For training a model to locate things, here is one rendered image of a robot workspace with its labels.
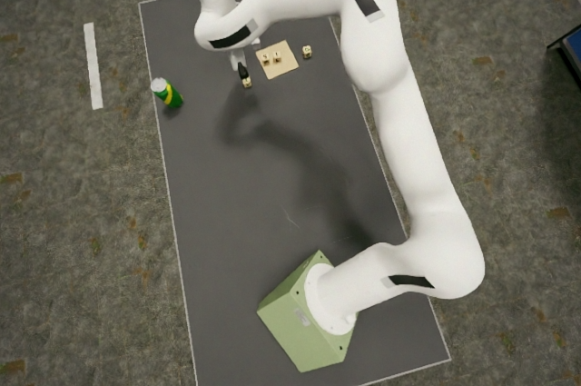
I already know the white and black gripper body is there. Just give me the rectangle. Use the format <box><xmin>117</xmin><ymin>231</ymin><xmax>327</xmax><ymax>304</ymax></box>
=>
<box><xmin>227</xmin><ymin>48</ymin><xmax>247</xmax><ymax>71</ymax></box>

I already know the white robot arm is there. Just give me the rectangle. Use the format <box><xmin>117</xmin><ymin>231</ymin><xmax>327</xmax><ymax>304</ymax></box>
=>
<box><xmin>194</xmin><ymin>0</ymin><xmax>485</xmax><ymax>335</ymax></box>

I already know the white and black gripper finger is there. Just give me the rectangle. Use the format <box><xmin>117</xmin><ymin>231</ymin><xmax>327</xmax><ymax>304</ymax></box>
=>
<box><xmin>238</xmin><ymin>62</ymin><xmax>249</xmax><ymax>79</ymax></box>

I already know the beige square mat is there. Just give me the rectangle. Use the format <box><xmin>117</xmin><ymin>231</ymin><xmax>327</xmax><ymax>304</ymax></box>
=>
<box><xmin>256</xmin><ymin>41</ymin><xmax>299</xmax><ymax>80</ymax></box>

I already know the green drink can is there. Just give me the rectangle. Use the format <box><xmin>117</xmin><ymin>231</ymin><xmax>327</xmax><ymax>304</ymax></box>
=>
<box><xmin>152</xmin><ymin>78</ymin><xmax>182</xmax><ymax>108</ymax></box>

